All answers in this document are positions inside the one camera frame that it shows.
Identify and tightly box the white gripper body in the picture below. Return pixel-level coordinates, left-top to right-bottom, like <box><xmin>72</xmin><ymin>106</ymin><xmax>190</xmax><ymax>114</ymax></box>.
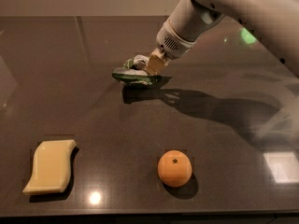
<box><xmin>155</xmin><ymin>0</ymin><xmax>225</xmax><ymax>61</ymax></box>

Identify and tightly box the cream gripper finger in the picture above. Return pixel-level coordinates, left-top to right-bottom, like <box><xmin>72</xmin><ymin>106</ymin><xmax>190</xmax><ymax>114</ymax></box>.
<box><xmin>144</xmin><ymin>49</ymin><xmax>169</xmax><ymax>76</ymax></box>

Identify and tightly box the green jalapeno chip bag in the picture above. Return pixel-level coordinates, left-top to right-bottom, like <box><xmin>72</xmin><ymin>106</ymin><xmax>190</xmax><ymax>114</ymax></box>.
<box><xmin>112</xmin><ymin>55</ymin><xmax>162</xmax><ymax>86</ymax></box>

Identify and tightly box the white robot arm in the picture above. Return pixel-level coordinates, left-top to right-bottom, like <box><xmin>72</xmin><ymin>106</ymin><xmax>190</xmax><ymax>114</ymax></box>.
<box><xmin>145</xmin><ymin>0</ymin><xmax>299</xmax><ymax>77</ymax></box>

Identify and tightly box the yellow wavy sponge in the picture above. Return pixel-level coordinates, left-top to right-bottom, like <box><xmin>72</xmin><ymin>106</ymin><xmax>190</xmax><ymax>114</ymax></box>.
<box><xmin>22</xmin><ymin>140</ymin><xmax>77</xmax><ymax>195</ymax></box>

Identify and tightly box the orange fruit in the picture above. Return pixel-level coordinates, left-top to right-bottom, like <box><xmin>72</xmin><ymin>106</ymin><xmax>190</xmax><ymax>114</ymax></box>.
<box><xmin>158</xmin><ymin>150</ymin><xmax>192</xmax><ymax>188</ymax></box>

